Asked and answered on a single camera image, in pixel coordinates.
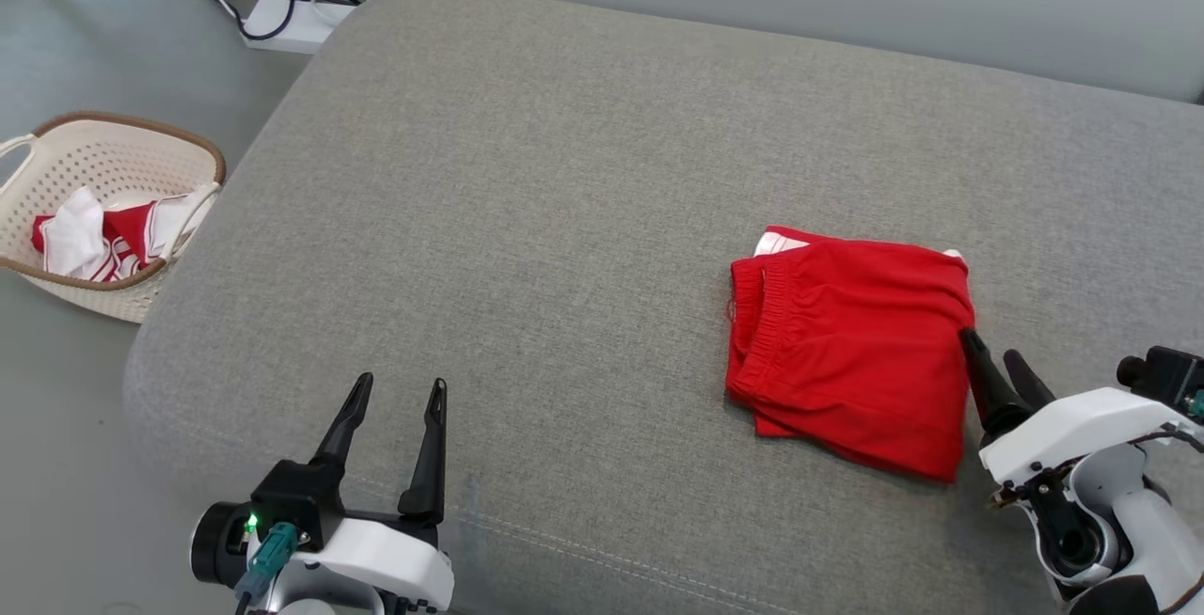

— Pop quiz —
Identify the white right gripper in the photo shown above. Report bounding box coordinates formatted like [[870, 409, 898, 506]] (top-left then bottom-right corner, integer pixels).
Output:
[[958, 328, 1177, 489]]

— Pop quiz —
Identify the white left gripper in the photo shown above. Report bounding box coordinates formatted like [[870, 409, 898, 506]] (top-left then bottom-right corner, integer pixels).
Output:
[[273, 372, 454, 615]]

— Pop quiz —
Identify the red shorts white side stripe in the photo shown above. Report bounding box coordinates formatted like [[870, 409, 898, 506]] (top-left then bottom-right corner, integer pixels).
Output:
[[724, 225, 977, 486]]

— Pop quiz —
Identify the crumpled red white garment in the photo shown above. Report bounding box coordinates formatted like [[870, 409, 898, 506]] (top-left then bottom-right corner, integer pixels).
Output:
[[31, 185, 203, 283]]

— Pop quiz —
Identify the cream plastic laundry basket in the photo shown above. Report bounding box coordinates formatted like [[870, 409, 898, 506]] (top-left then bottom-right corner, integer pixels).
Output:
[[0, 112, 228, 324]]

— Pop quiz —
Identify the plain white power strip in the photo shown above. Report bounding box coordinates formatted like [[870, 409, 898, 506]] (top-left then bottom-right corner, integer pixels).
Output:
[[242, 0, 356, 55]]

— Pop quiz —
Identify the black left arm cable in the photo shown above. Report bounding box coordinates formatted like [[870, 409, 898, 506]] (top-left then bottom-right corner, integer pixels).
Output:
[[233, 521, 300, 615]]

